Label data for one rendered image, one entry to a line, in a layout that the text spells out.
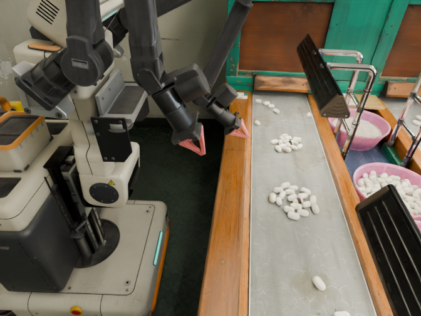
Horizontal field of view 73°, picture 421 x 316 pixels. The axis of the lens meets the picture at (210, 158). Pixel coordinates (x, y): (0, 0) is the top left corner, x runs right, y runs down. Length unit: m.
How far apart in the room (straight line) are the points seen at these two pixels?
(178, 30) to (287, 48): 1.07
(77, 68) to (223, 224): 0.56
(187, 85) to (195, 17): 1.77
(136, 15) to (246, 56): 1.07
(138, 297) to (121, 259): 0.21
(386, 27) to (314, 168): 0.82
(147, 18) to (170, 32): 1.83
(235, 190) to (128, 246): 0.69
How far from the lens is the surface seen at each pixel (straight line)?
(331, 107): 0.87
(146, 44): 0.61
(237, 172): 1.05
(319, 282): 0.82
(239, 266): 0.80
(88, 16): 0.64
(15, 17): 2.87
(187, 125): 0.68
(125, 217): 1.59
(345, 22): 1.63
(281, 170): 1.12
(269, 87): 1.60
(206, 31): 2.40
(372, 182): 1.20
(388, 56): 1.74
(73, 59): 0.65
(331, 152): 1.24
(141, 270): 1.39
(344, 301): 0.85
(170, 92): 0.65
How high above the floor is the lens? 1.44
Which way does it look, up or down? 38 degrees down
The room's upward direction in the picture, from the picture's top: straight up
